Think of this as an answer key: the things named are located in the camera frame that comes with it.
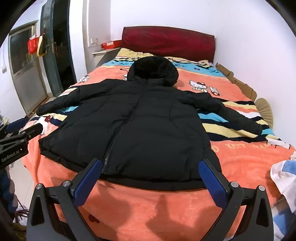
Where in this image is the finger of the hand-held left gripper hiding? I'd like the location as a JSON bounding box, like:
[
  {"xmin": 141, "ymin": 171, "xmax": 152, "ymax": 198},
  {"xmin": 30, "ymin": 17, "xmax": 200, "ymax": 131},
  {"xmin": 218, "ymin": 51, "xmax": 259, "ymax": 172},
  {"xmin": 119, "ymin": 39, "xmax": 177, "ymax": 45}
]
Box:
[
  {"xmin": 0, "ymin": 117, "xmax": 28, "ymax": 135},
  {"xmin": 0, "ymin": 123, "xmax": 47, "ymax": 146}
]

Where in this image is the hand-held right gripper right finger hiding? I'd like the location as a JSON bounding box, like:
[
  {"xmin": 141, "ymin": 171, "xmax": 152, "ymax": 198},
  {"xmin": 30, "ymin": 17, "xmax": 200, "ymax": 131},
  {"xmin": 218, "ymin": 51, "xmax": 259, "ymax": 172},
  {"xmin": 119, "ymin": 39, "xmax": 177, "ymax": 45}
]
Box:
[{"xmin": 198, "ymin": 159, "xmax": 274, "ymax": 241}]

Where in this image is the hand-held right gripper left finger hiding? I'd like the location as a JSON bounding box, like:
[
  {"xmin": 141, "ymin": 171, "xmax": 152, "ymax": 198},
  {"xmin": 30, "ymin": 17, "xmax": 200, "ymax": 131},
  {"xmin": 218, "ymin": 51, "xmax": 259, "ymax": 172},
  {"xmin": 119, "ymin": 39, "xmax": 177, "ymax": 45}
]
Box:
[{"xmin": 26, "ymin": 158, "xmax": 103, "ymax": 241}]

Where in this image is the black hooded puffer jacket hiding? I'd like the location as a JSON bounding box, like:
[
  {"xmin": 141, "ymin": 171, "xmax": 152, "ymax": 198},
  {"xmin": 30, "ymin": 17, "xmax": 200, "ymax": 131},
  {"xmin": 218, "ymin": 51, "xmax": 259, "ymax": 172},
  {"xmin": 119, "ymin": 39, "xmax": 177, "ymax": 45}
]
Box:
[{"xmin": 36, "ymin": 56, "xmax": 263, "ymax": 192}]

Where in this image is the orange striped cartoon blanket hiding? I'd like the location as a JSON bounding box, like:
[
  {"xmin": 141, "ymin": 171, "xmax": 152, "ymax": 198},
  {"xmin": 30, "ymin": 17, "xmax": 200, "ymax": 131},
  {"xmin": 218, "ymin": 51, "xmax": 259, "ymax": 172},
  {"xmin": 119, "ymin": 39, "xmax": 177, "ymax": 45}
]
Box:
[{"xmin": 28, "ymin": 47, "xmax": 296, "ymax": 241}]

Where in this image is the grey metal door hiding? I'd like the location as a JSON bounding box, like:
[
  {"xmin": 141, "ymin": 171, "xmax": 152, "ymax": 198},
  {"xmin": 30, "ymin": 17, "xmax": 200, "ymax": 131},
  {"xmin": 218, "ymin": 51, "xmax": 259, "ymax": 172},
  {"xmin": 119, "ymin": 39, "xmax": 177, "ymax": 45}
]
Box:
[{"xmin": 8, "ymin": 20, "xmax": 48, "ymax": 114}]

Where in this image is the dark green door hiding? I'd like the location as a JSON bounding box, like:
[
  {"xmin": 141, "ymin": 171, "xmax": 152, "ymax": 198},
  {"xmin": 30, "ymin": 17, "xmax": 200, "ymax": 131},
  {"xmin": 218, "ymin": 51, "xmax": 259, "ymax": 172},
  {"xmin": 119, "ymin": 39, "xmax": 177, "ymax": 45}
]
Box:
[{"xmin": 40, "ymin": 0, "xmax": 78, "ymax": 99}]

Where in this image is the white and blue cloth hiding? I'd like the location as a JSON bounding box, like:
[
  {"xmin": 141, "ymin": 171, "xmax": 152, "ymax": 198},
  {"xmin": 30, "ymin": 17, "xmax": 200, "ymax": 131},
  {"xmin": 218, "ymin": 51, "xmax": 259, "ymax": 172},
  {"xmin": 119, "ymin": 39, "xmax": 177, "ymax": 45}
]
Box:
[{"xmin": 270, "ymin": 152, "xmax": 296, "ymax": 208}]

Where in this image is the red hanging bag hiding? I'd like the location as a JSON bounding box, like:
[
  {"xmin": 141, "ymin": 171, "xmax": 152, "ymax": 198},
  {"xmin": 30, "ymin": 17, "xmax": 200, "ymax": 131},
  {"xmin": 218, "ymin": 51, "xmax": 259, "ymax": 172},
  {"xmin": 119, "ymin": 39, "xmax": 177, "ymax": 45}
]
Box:
[{"xmin": 27, "ymin": 37, "xmax": 40, "ymax": 55}]

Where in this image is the yellow and black hanging bag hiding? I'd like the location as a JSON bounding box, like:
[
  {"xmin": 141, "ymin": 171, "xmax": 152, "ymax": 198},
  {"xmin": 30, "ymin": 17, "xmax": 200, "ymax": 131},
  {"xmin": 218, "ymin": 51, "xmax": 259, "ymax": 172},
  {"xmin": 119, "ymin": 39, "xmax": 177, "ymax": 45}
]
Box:
[{"xmin": 37, "ymin": 32, "xmax": 48, "ymax": 56}]

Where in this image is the beige woven hand fan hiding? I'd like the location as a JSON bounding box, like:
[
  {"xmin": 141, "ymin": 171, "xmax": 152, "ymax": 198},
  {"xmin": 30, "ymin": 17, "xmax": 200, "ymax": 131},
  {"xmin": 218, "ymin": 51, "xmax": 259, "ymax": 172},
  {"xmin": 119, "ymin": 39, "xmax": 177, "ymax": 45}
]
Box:
[{"xmin": 254, "ymin": 98, "xmax": 274, "ymax": 129}]

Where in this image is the white bedside table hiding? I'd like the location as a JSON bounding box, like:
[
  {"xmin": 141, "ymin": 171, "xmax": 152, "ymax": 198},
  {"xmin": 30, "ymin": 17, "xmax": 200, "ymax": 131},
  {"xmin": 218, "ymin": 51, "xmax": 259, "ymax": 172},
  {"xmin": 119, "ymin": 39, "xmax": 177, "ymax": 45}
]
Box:
[{"xmin": 92, "ymin": 49, "xmax": 121, "ymax": 68}]

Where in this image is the flattened cardboard box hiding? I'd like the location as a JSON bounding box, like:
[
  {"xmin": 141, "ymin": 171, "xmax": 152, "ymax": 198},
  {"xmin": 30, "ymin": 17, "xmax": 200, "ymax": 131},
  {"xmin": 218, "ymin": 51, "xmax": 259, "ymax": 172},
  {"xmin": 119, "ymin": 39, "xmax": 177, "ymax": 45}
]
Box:
[{"xmin": 215, "ymin": 62, "xmax": 258, "ymax": 102}]

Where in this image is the red flat box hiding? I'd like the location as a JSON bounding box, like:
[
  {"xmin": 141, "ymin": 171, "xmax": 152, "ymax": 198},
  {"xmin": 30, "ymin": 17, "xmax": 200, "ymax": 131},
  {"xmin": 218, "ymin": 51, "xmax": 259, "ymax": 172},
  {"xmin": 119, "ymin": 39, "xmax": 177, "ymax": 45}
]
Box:
[{"xmin": 102, "ymin": 40, "xmax": 122, "ymax": 50}]

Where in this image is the dark red padded headboard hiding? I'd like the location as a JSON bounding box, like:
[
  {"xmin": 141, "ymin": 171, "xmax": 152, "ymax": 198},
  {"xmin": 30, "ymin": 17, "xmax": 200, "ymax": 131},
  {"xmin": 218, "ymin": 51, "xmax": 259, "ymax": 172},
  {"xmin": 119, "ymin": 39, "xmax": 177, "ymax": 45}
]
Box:
[{"xmin": 121, "ymin": 26, "xmax": 216, "ymax": 62}]

